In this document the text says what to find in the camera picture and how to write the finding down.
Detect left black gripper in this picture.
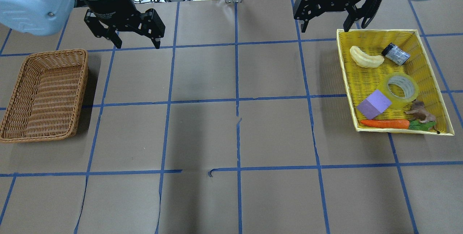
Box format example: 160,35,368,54
83,0,166,49

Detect clear tape roll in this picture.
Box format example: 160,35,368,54
378,72,420,105

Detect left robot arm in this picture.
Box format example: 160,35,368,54
0,0,165,49

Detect yellow banana toy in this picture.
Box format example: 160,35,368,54
349,46,384,68

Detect black silver can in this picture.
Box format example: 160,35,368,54
381,43,411,66

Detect yellow woven basket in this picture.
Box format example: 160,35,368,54
337,29,455,136

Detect brown wicker basket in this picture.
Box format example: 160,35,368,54
1,49,88,143

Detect purple foam cube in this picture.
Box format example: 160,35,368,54
356,90,392,120

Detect orange carrot toy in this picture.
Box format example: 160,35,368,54
360,119,441,135

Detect brown animal figurine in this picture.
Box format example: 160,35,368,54
404,99,437,123

